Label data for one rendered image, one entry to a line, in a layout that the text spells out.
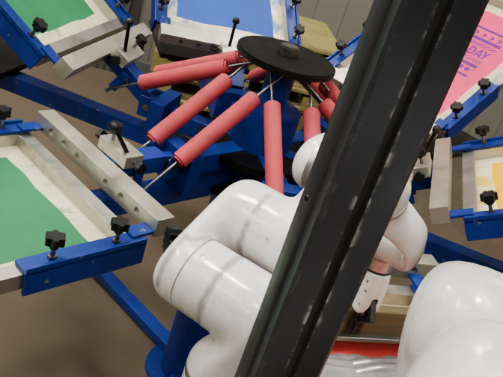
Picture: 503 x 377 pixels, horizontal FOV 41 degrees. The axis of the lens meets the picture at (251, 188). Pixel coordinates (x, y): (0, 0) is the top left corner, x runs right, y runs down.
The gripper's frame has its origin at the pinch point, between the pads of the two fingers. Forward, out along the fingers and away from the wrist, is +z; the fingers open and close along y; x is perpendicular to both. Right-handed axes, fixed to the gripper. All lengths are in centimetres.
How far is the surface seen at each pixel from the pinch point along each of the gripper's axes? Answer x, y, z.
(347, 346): 1.2, 1.4, 6.9
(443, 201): 36, -34, -14
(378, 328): 6.6, 1.6, 1.0
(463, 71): 87, -120, -27
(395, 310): 9.5, 0.6, -3.6
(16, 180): -72, -53, 7
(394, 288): 20.5, -16.8, 3.4
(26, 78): -72, -125, 10
